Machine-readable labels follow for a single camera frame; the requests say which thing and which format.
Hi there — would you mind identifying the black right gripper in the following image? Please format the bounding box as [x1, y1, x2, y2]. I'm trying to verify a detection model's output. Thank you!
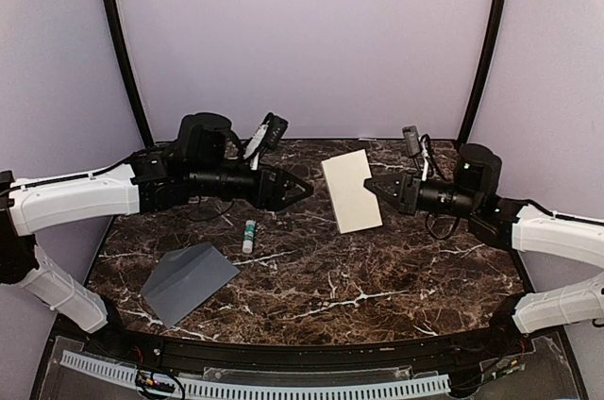
[364, 170, 481, 220]

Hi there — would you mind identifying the white letter paper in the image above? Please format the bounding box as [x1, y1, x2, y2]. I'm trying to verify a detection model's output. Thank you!
[321, 149, 383, 234]

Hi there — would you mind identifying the white green glue stick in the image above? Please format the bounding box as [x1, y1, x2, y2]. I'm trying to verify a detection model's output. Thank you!
[242, 220, 257, 254]

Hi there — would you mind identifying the grey envelope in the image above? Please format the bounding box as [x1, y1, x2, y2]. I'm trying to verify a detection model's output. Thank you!
[142, 242, 240, 328]

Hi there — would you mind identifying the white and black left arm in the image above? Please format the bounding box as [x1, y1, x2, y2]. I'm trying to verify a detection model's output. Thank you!
[1, 112, 313, 358]

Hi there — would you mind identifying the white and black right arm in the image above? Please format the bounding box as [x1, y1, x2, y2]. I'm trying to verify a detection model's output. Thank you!
[364, 143, 603, 357]

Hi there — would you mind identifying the black table edge rail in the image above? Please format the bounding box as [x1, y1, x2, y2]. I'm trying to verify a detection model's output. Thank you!
[51, 317, 568, 375]

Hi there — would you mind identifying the black right frame post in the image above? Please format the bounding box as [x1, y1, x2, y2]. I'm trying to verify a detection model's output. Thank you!
[455, 0, 506, 149]

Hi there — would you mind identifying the black frame post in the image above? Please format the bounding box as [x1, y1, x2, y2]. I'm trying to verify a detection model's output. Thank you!
[455, 0, 506, 149]
[103, 0, 154, 148]

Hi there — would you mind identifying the grey slotted cable duct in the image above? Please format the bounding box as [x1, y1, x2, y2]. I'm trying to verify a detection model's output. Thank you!
[60, 350, 451, 399]

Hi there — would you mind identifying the black left frame post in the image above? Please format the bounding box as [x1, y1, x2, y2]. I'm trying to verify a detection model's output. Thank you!
[103, 0, 154, 148]

